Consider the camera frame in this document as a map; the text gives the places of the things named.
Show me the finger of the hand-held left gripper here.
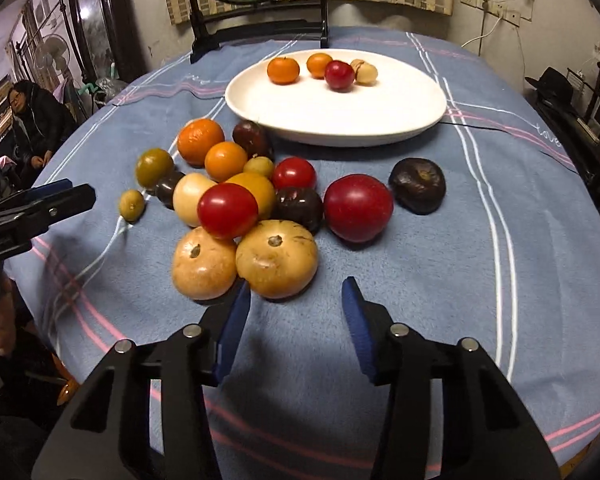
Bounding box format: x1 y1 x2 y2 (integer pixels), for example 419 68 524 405
0 184 97 242
0 179 74 218

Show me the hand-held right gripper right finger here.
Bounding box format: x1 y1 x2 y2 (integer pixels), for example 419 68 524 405
341 276 563 480

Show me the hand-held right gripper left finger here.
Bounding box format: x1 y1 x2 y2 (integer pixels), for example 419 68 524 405
31 280 252 480

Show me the small green fruit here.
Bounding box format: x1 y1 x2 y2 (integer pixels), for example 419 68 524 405
118 189 146 222

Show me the large beige pear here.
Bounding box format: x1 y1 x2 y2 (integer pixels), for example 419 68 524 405
235 219 319 300
172 226 239 301

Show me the olive green fruit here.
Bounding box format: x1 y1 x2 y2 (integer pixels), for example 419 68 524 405
135 148 175 189

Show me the small dark purple fruit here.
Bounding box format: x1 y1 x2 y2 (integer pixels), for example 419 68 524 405
155 171 186 210

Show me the smooth beige pear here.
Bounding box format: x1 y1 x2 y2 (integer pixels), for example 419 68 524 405
173 173 216 228

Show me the medium red apple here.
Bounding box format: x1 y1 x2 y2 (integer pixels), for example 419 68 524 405
197 183 259 241

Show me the large red apple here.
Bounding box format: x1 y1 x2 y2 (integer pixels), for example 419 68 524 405
323 174 395 243

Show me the dark purple plum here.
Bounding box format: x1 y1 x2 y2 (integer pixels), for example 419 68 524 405
271 186 324 235
232 121 275 161

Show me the yellow-orange fruit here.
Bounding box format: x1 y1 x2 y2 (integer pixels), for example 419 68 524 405
225 172 277 221

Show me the large orange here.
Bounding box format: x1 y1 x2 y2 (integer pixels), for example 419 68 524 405
176 118 226 168

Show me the dark purple mangosteen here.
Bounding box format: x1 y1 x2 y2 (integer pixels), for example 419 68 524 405
388 158 447 216

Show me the medium orange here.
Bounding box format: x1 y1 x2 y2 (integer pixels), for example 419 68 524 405
204 141 249 183

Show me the small yellow-green fruit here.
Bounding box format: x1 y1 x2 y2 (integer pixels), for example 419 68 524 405
243 156 275 179

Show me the small red tomato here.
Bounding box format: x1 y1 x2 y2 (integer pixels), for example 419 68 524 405
272 157 317 191

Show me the white oval plate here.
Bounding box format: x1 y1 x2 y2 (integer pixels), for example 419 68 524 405
224 49 448 148

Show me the person's left hand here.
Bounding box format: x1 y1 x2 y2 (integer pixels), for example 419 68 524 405
0 280 20 357

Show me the blue plaid tablecloth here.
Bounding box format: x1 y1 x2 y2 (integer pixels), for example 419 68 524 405
2 26 600 480

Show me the standing fan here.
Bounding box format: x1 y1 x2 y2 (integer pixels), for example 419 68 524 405
32 34 71 73

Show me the dark wooden framed panel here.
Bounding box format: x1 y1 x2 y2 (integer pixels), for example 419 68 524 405
65 0 148 91

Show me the small orange tangerine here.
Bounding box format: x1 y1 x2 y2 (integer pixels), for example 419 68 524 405
306 53 334 79
267 56 300 85

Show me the red plum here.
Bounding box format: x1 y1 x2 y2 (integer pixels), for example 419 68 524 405
324 60 356 92

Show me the black desk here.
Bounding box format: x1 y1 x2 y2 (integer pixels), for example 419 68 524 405
530 95 600 201

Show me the black hat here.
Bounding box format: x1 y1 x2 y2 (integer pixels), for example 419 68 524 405
525 66 576 106

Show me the white power strip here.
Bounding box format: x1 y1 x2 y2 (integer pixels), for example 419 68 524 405
482 0 523 23

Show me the white cable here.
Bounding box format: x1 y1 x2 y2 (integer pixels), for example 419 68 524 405
462 0 536 53

